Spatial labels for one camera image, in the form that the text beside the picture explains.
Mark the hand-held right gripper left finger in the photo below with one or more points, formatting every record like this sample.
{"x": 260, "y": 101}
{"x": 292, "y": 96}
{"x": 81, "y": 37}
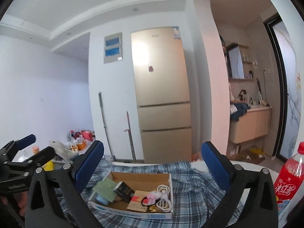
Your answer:
{"x": 91, "y": 163}

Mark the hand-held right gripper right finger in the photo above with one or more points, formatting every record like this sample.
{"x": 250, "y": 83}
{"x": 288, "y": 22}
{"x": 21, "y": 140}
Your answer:
{"x": 215, "y": 166}

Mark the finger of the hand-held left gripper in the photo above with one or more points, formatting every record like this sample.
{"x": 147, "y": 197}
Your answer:
{"x": 44, "y": 155}
{"x": 27, "y": 139}

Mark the green snap pouch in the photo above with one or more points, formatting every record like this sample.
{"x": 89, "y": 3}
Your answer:
{"x": 105, "y": 190}

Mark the light blue tissue pack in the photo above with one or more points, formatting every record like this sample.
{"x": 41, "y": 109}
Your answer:
{"x": 102, "y": 199}

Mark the black small box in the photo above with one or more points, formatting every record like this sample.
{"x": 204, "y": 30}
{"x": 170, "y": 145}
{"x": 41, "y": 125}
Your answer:
{"x": 124, "y": 191}

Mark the white cardboard box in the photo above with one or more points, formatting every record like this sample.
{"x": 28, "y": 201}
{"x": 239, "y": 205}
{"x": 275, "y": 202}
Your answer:
{"x": 142, "y": 181}

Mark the red and gold cigarette pack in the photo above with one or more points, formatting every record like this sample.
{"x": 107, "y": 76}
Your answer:
{"x": 136, "y": 200}

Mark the pink bunny plush charm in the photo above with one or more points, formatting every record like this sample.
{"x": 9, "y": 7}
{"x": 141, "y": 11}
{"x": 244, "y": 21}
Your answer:
{"x": 154, "y": 196}

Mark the person's left hand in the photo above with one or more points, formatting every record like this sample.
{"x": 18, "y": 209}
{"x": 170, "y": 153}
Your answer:
{"x": 21, "y": 200}

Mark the orange small container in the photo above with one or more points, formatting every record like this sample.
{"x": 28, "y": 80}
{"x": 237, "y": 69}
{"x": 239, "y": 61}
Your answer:
{"x": 35, "y": 150}

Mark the yellow packet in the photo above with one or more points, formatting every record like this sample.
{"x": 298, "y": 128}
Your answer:
{"x": 48, "y": 165}

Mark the white plastic bag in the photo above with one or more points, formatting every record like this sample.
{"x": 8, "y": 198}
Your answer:
{"x": 63, "y": 150}

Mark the pile of red things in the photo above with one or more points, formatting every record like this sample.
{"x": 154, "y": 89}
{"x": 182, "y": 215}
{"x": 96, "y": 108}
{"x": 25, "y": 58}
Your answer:
{"x": 82, "y": 135}

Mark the blue plaid shirt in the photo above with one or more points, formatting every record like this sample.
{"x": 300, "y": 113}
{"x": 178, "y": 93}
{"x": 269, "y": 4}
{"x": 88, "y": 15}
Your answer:
{"x": 190, "y": 190}

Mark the yellow floor litter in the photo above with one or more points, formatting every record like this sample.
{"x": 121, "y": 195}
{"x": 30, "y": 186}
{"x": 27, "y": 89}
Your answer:
{"x": 255, "y": 152}

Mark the beige vanity cabinet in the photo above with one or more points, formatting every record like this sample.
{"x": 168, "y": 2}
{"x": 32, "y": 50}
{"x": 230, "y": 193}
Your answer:
{"x": 251, "y": 125}

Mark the blue clothes pile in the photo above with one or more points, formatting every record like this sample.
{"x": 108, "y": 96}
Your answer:
{"x": 239, "y": 111}

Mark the red iced tea bottle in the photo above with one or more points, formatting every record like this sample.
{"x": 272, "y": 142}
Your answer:
{"x": 289, "y": 171}

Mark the black faucet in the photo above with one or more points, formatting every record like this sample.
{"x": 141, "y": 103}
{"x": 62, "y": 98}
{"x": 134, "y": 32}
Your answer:
{"x": 242, "y": 93}

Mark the gold refrigerator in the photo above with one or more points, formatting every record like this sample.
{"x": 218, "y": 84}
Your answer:
{"x": 161, "y": 95}

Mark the bathroom mirror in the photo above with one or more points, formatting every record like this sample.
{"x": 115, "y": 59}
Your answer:
{"x": 236, "y": 61}

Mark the pink fridge magnet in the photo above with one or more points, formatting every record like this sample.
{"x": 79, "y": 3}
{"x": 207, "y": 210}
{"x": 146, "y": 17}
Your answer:
{"x": 150, "y": 68}

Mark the black door frame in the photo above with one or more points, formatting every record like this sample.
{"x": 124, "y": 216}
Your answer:
{"x": 280, "y": 87}

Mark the beige wall shelf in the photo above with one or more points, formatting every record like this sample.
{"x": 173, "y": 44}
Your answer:
{"x": 247, "y": 61}

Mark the grey wall electrical panel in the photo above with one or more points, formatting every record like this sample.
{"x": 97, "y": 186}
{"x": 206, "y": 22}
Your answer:
{"x": 113, "y": 48}

